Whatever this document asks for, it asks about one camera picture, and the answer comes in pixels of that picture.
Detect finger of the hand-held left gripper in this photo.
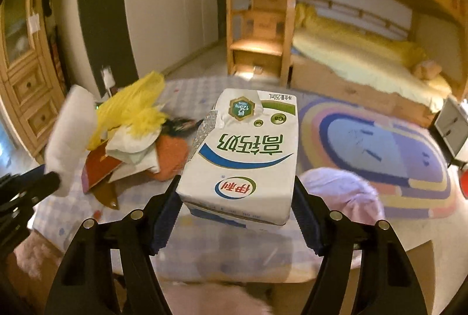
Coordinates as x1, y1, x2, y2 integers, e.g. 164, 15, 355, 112
18, 172, 61, 208

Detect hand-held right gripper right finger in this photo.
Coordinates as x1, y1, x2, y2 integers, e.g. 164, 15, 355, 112
290, 176, 428, 315

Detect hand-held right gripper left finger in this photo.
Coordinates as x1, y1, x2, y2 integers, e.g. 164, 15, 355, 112
44, 174, 183, 315

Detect white paper towel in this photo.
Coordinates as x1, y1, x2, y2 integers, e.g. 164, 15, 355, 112
44, 85, 100, 197

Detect white tissue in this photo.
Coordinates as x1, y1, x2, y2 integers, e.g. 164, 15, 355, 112
106, 127, 161, 173

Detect white milk carton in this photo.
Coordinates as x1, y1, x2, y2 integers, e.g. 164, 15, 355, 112
176, 88, 298, 226

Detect black wrapper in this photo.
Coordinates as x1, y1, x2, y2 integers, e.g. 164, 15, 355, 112
164, 118, 196, 135

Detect yellow plastic bag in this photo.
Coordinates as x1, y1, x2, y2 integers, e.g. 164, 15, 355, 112
88, 71, 169, 151

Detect lilac fluffy cloth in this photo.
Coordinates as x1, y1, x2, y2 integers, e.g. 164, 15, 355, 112
300, 167, 384, 224

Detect blue checkered tablecloth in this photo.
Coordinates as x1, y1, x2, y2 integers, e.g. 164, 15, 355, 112
31, 77, 366, 283

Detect wooden drawer cabinet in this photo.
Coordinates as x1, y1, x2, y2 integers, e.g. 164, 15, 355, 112
0, 0, 66, 162

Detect colourful oval rug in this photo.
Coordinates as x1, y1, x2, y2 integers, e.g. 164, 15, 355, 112
296, 94, 459, 218

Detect wooden bunk bed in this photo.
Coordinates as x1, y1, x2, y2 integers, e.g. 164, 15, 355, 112
281, 0, 468, 125

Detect grey nightstand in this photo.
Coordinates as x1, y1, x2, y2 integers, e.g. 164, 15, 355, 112
433, 96, 468, 164

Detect yellow bed blanket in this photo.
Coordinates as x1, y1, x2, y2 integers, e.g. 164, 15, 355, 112
292, 4, 452, 111

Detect dark chalkboard panel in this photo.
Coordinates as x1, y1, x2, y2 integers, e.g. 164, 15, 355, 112
77, 0, 140, 96

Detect beige plush toy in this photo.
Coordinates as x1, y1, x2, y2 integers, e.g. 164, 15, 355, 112
413, 59, 443, 80

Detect wooden stair drawers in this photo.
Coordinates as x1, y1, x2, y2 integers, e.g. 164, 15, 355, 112
227, 0, 297, 76

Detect white wardrobe with round holes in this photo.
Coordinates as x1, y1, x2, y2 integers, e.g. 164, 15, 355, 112
121, 0, 229, 72

